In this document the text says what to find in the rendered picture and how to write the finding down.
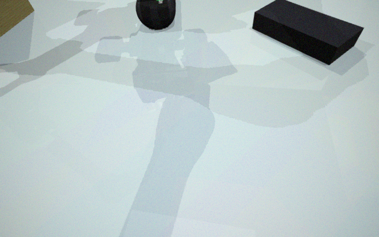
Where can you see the dark grey switch panel with green rocker switches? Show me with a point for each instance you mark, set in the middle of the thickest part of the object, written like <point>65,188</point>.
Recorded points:
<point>156,14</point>

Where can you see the black rectangular block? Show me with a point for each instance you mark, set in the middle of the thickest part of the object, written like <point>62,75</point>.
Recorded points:
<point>313,33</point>

